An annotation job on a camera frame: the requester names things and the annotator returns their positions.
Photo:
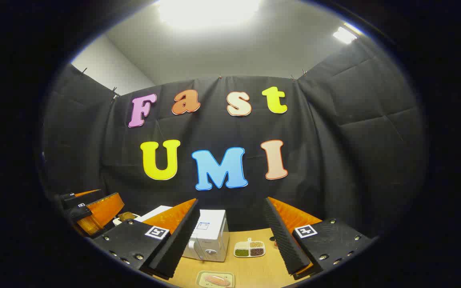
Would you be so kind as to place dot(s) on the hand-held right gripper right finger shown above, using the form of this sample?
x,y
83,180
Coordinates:
x,y
286,244

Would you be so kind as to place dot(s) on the divided dish of beans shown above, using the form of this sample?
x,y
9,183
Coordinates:
x,y
249,248

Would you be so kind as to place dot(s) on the pale green rectangular tray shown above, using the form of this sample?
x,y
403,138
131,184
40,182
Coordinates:
x,y
201,276

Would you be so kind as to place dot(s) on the black backdrop cloth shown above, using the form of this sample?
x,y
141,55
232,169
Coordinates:
x,y
334,140

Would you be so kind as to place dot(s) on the pink speckled food piece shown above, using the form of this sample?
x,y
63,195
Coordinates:
x,y
217,280

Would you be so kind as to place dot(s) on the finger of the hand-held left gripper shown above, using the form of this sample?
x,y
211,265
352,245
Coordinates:
x,y
98,214
78,200

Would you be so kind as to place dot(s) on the brown toast bread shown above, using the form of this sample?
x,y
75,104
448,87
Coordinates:
x,y
126,216

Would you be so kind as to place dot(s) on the narrow strip ceiling light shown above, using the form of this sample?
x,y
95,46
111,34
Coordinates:
x,y
344,35

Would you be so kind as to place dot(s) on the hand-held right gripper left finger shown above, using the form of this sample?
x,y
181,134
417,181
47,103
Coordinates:
x,y
178,244

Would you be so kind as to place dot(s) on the large bright ceiling light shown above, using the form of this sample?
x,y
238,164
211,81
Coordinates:
x,y
208,12

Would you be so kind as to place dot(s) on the white microwave oven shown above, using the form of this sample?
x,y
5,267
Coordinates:
x,y
212,236

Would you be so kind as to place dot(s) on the white toaster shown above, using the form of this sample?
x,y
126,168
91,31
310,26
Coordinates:
x,y
115,220

